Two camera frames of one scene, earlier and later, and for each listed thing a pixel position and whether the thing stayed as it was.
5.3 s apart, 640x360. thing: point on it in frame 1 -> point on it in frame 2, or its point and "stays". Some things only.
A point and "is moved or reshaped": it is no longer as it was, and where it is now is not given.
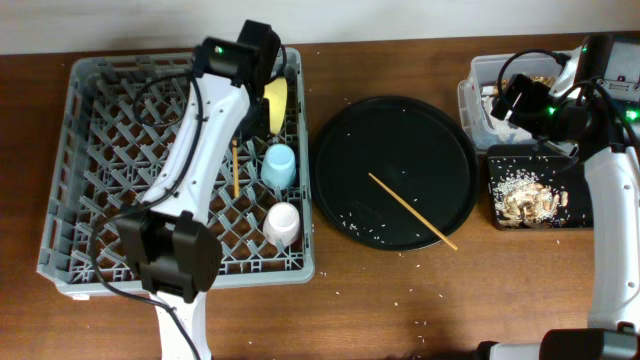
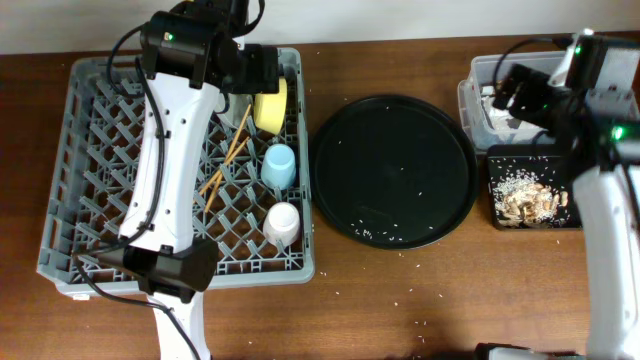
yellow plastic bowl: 276,91 stays
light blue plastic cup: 278,169 stays
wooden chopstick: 412,211 -> 222,168
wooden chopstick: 235,168 is moved or reshaped
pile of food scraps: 522,199 stays
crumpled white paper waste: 501,129 stays
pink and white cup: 282,223 stays
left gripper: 260,122 -> 264,70
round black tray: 394,173 stays
